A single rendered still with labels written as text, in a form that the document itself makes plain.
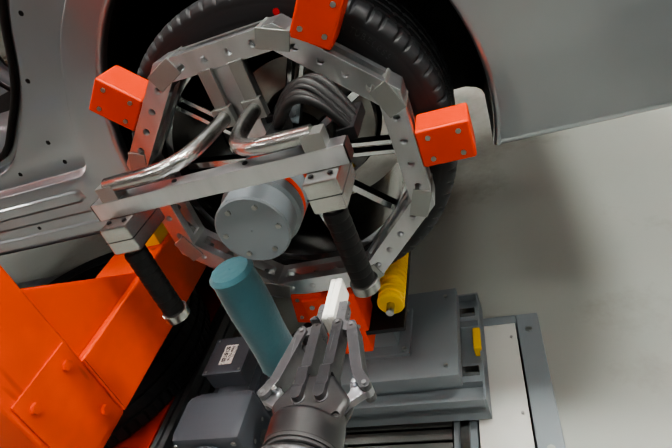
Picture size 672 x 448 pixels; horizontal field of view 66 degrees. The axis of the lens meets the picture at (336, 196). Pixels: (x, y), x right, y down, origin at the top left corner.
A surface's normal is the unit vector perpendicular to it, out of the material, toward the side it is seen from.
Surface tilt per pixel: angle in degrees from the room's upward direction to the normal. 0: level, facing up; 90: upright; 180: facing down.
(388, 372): 0
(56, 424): 90
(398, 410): 90
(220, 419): 0
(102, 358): 90
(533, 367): 0
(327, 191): 90
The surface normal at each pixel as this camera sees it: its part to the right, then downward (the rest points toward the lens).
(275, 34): -0.16, 0.54
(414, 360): -0.33, -0.82
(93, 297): 0.93, -0.20
